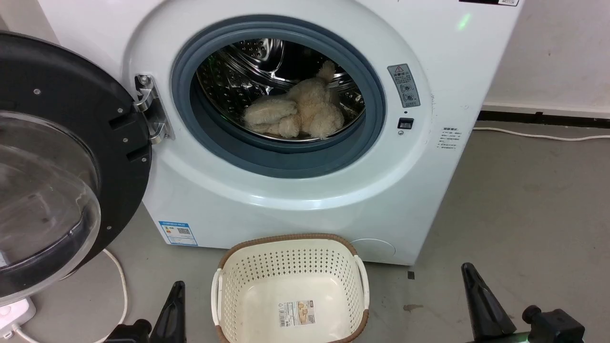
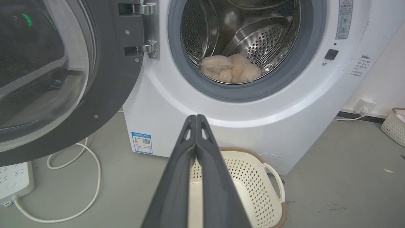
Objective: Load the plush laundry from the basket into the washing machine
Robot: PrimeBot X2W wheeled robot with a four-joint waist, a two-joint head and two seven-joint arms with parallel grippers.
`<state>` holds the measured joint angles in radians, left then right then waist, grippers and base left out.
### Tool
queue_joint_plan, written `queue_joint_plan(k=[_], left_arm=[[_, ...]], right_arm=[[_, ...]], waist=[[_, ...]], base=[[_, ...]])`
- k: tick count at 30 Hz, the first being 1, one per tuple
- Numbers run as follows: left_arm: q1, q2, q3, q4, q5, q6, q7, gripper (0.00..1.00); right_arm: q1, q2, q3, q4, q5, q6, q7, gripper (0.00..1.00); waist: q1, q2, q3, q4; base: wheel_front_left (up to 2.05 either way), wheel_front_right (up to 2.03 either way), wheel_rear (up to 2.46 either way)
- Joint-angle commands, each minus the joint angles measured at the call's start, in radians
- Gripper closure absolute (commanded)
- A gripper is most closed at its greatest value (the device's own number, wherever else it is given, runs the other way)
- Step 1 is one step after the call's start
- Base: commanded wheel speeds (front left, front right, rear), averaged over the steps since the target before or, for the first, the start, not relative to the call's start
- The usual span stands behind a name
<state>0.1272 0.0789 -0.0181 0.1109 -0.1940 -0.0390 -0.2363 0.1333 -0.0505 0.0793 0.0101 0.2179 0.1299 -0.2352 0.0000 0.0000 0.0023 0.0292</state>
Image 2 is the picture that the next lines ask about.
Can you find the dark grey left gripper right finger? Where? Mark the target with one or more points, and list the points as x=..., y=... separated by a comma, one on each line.
x=215, y=183

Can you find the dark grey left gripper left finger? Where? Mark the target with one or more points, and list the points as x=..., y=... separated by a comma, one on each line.
x=177, y=183

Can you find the white perforated laundry basket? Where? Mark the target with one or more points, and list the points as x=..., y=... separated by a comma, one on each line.
x=253, y=190

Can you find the white front-load washing machine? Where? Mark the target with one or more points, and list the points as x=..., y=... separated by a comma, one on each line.
x=284, y=104

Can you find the dark grey washing machine door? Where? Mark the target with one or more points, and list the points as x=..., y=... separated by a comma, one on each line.
x=63, y=79

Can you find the white woven storage basket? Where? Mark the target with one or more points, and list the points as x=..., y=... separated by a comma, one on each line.
x=394, y=126

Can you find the blue energy label sticker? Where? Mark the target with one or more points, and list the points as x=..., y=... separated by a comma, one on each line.
x=142, y=143

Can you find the beige fluffy cloth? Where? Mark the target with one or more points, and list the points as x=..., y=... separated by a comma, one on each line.
x=230, y=69

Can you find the chrome door hinge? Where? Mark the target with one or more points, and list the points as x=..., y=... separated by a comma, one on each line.
x=149, y=28

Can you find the white power strip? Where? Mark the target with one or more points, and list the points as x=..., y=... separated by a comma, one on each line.
x=14, y=182

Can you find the white wall plug adapter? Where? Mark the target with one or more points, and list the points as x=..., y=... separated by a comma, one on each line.
x=364, y=105

